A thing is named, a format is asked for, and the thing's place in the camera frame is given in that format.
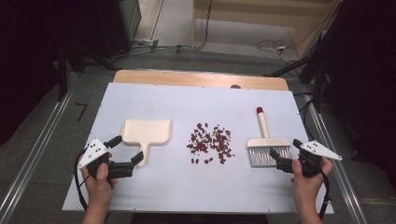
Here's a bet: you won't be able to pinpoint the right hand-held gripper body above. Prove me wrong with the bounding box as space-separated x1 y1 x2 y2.
276 139 344 179

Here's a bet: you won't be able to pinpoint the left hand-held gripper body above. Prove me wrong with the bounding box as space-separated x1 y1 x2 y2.
77 137 135 181

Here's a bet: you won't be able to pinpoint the cream hand brush grey bristles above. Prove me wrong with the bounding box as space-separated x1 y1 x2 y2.
247 106 292 168

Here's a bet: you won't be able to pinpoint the cream plastic dustpan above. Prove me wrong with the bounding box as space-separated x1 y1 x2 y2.
120 119 173 168

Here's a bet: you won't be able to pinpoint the pile of red beans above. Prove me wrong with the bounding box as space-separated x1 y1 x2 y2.
186 121 236 166

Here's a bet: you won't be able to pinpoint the person's left hand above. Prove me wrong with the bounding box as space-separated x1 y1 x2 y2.
78 154 119 208

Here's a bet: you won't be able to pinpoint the person's right hand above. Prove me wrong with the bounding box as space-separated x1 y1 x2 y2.
290 157 335 210

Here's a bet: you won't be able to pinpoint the white table board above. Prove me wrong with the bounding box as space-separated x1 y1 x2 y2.
61 81 334 216

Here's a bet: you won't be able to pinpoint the black stand leg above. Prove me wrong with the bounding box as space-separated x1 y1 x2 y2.
56 43 70 102

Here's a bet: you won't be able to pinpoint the wooden table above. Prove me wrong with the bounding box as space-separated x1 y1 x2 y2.
112 69 290 91

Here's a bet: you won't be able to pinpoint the dark curtain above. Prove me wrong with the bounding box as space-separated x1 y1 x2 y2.
311 0 396 185
0 0 134 147

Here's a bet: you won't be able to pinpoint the light wooden furniture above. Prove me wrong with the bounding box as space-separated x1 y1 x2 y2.
191 0 342 60

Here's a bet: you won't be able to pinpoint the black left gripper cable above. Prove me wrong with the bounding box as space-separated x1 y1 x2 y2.
73 148 90 211

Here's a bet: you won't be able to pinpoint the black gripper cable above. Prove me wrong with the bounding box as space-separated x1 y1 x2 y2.
73 148 90 211
317 169 332 220

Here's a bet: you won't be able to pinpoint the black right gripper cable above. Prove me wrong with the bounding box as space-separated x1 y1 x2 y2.
317 169 332 220

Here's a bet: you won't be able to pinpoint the metal floor rail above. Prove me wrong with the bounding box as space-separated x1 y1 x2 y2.
304 92 370 224
0 73 78 224

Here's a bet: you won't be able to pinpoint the white floor cable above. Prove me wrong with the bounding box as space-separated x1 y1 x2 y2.
255 38 301 65

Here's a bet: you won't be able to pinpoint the grey floor cable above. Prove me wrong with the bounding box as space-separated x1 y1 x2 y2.
106 38 202 61

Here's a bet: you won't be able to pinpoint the black hanging cable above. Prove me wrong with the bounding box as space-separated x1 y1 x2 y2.
197 0 214 51

